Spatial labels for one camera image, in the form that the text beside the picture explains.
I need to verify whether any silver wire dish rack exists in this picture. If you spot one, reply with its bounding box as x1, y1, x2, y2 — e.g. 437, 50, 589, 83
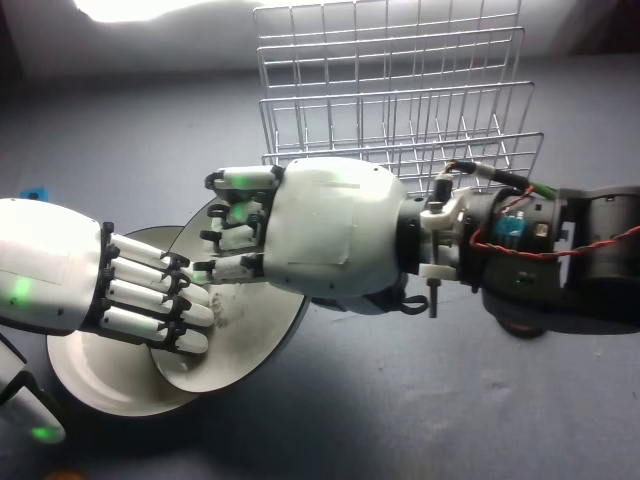
252, 0, 546, 197

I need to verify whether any white plate with barcode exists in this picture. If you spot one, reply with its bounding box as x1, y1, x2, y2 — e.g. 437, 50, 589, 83
149, 197, 311, 396

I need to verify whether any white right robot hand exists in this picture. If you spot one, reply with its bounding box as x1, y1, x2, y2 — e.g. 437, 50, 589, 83
192, 158, 431, 317

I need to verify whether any red black twisted wire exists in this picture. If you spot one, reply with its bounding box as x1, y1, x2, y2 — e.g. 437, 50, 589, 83
469, 189, 640, 262

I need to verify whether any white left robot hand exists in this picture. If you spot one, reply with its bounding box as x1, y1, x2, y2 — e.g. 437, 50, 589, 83
0, 197, 216, 445

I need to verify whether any white plate with dark rim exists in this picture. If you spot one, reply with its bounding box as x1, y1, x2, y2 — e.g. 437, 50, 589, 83
45, 225, 201, 417

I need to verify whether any green cable with black braid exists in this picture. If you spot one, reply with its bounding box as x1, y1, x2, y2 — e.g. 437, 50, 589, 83
443, 159, 557, 201

